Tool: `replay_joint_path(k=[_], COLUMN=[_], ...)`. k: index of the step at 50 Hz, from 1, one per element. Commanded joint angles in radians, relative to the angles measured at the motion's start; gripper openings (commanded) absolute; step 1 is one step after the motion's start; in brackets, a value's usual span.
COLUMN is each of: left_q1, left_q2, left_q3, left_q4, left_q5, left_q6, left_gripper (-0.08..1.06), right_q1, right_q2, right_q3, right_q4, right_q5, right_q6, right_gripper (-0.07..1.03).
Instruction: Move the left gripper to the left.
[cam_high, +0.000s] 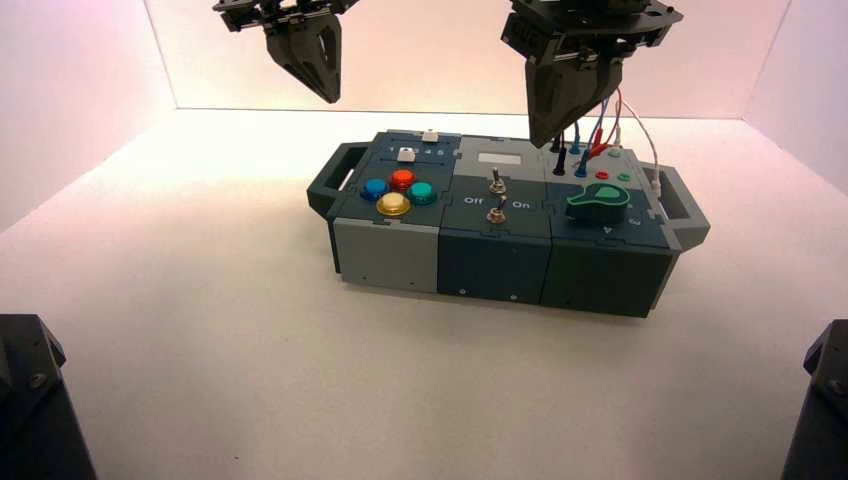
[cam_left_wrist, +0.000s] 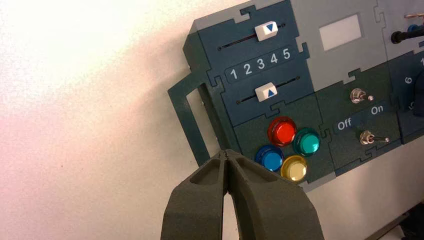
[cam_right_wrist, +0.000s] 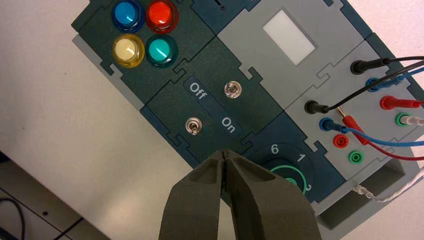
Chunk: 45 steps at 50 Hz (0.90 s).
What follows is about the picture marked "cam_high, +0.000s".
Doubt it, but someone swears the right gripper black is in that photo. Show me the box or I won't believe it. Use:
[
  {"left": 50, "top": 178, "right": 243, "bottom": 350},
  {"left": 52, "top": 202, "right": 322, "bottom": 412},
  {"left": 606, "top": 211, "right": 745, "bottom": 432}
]
[{"left": 501, "top": 0, "right": 684, "bottom": 149}]

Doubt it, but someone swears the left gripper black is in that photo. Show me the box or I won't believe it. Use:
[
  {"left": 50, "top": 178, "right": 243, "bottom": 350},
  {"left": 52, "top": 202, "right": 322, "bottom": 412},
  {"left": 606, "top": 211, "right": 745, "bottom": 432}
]
[{"left": 211, "top": 0, "right": 362, "bottom": 105}]

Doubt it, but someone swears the green rotary knob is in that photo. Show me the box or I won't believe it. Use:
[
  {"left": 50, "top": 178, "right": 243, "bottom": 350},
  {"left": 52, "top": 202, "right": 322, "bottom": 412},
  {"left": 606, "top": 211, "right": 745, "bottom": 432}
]
[{"left": 564, "top": 183, "right": 632, "bottom": 228}]

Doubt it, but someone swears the blue round push button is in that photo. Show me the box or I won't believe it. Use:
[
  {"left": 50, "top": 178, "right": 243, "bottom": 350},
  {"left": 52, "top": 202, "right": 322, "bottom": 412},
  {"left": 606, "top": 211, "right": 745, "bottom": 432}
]
[{"left": 359, "top": 177, "right": 391, "bottom": 203}]

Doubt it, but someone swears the yellow round push button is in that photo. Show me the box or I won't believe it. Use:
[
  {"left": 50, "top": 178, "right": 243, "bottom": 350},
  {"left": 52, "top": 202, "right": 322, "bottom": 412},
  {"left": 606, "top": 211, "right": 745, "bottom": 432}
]
[{"left": 375, "top": 192, "right": 413, "bottom": 219}]

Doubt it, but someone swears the teal round push button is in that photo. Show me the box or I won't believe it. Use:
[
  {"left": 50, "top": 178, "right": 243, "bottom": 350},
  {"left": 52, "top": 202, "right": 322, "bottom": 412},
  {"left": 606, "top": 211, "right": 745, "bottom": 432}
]
[{"left": 405, "top": 181, "right": 439, "bottom": 207}]

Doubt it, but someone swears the dark teal grey control box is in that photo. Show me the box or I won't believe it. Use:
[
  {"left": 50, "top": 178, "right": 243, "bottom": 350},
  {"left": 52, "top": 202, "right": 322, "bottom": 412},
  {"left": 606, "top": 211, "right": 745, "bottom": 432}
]
[{"left": 306, "top": 129, "right": 712, "bottom": 320}]

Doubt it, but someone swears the red banana plug cable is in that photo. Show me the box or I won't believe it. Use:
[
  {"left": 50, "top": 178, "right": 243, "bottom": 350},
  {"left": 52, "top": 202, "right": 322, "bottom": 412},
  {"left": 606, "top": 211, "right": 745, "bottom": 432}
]
[{"left": 586, "top": 87, "right": 624, "bottom": 160}]

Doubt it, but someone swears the white banana plug cable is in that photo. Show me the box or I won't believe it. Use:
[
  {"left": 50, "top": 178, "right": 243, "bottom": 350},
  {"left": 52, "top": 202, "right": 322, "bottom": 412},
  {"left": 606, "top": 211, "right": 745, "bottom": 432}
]
[{"left": 612, "top": 99, "right": 664, "bottom": 195}]

